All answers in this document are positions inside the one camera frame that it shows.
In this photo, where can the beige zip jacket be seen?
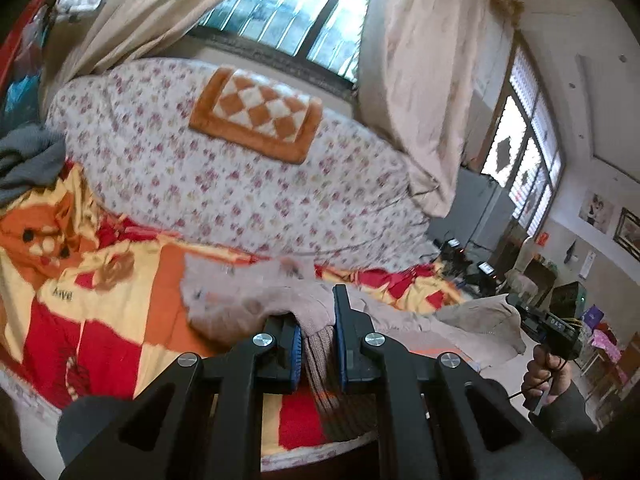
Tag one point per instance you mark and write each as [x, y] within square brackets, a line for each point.
[227, 305]

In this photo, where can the right beige curtain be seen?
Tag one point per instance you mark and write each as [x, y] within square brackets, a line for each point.
[422, 65]

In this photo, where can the orange red patterned blanket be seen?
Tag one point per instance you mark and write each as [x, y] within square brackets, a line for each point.
[90, 301]

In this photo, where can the grey panel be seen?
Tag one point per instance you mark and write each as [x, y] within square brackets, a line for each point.
[479, 214]

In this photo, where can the grey garment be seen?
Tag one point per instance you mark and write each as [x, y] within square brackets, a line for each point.
[32, 156]

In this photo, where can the left beige curtain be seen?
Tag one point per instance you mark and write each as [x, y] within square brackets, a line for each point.
[121, 31]

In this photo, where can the framed wall picture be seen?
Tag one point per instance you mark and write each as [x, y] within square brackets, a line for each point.
[627, 233]

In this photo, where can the wall poster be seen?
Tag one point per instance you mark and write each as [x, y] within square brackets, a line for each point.
[596, 211]

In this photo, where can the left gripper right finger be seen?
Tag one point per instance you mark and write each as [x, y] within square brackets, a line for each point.
[437, 417]

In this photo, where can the beige curtain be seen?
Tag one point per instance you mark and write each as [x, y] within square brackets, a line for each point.
[121, 31]
[422, 65]

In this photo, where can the window with bars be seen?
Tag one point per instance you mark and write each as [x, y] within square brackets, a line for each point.
[317, 40]

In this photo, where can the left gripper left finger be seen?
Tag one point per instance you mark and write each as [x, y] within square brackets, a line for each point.
[201, 418]

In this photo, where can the floral quilt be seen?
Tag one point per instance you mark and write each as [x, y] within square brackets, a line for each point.
[348, 204]

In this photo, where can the black device on stand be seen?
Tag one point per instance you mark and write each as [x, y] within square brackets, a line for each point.
[477, 278]

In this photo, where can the right hand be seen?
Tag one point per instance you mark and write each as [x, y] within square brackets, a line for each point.
[546, 375]

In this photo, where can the side window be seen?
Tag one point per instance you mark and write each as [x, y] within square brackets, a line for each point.
[525, 155]

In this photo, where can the orange checkered cushion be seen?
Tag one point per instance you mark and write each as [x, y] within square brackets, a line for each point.
[255, 112]

